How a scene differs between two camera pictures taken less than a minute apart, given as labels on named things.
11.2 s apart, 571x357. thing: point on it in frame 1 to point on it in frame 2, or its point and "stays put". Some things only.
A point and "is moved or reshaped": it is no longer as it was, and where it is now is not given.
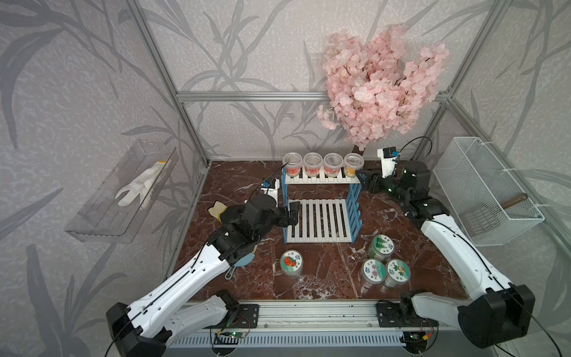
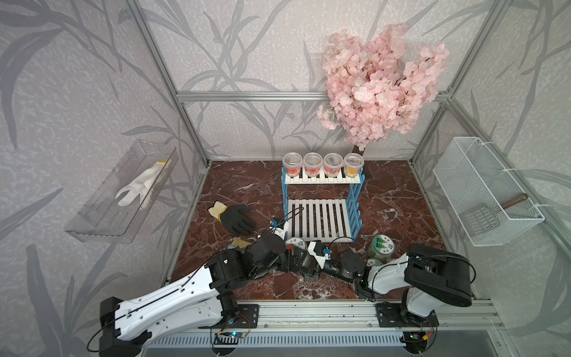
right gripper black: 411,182 to 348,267
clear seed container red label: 292,163 stays put
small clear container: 352,162 stays put
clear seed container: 313,162 stays put
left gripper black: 284,221 to 297,260
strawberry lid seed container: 291,262 is moved or reshaped
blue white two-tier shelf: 330,208 stays put
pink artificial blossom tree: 377,89 stays put
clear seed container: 332,162 stays put
